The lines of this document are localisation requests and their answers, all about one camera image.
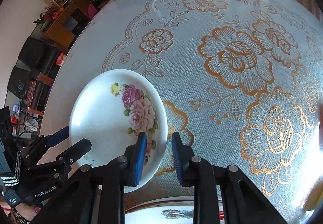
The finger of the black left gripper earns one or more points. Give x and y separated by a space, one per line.
73 149

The white plate with pink roses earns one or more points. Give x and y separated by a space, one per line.
111 111

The large plate with purple rim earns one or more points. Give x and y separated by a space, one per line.
183 200

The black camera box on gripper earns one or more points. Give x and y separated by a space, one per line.
10 154

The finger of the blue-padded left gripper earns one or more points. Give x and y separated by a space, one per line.
43 143

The person's left hand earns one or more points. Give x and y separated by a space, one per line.
23 213

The wooden cabinet shelf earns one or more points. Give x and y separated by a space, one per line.
63 20

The lace tablecloth with gold flowers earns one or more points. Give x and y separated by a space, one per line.
240 80

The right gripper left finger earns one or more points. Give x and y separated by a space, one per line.
75 201

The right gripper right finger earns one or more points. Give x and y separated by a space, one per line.
242 201

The white plate with red characters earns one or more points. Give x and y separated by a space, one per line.
162 214

